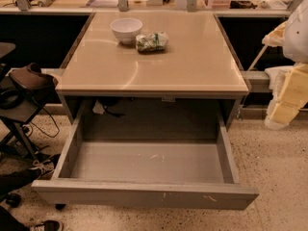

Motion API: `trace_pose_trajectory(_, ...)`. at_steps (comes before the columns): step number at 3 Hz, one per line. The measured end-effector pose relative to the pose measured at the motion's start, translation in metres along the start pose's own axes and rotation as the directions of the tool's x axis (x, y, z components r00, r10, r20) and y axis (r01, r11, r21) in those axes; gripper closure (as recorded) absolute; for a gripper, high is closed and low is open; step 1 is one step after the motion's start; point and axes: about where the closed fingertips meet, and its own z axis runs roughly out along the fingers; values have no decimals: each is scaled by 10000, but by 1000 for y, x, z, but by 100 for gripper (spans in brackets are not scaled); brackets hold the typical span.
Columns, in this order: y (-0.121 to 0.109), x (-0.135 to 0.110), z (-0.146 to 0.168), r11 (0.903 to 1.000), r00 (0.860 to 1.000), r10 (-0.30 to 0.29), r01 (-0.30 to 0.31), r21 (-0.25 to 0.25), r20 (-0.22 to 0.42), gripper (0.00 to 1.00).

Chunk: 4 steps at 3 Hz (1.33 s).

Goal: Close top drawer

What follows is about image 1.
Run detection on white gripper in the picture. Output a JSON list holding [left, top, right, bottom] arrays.
[[265, 64, 308, 130]]

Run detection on beige top cabinet table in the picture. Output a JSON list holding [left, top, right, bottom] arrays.
[[57, 11, 249, 124]]

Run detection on black sneaker upper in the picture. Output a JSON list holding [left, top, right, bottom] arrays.
[[31, 154, 60, 178]]

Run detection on black sneaker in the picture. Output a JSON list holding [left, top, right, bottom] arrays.
[[30, 220, 64, 231], [31, 154, 60, 178]]

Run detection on white plastic device on ledge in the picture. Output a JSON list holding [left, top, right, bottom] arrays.
[[265, 65, 293, 90]]

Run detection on black cable on floor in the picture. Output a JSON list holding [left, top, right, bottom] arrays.
[[22, 106, 62, 139]]

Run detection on grey top drawer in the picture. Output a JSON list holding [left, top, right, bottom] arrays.
[[33, 99, 259, 210]]

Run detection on black headphones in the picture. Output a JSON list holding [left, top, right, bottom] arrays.
[[0, 89, 23, 110]]

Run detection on black sneaker lower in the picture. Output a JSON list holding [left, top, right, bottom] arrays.
[[30, 220, 64, 231]]

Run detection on black side stand table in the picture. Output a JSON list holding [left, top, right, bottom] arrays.
[[0, 64, 48, 160]]

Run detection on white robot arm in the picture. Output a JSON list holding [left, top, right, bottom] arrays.
[[262, 0, 308, 130]]

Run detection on green white snack bag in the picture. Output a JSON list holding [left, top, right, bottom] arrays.
[[136, 32, 168, 52]]

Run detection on white stick with black tip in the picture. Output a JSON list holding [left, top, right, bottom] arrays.
[[247, 45, 268, 71]]

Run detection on white ceramic bowl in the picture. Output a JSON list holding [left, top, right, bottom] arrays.
[[110, 18, 142, 44]]

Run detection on brown VR headset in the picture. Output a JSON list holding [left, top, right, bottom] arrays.
[[9, 63, 55, 103]]

